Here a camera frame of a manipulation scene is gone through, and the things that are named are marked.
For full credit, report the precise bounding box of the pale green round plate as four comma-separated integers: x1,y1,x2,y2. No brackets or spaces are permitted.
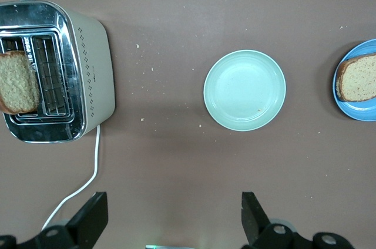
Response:
203,49,287,132

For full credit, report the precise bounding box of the beige and chrome toaster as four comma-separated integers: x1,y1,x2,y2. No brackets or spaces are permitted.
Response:
0,0,116,144

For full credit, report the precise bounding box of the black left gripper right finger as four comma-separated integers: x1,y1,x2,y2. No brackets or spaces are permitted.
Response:
241,191,358,249

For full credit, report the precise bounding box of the blue round plate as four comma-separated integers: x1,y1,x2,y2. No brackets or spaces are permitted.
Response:
333,38,376,122

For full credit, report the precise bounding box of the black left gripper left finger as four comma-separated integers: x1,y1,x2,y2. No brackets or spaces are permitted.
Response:
0,191,109,249

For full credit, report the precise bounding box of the brown toasted bread slice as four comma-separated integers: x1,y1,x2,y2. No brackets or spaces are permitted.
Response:
335,52,376,103
0,50,41,115

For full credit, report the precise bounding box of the white toaster power cable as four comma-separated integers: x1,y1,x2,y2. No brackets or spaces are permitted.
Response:
41,124,101,231

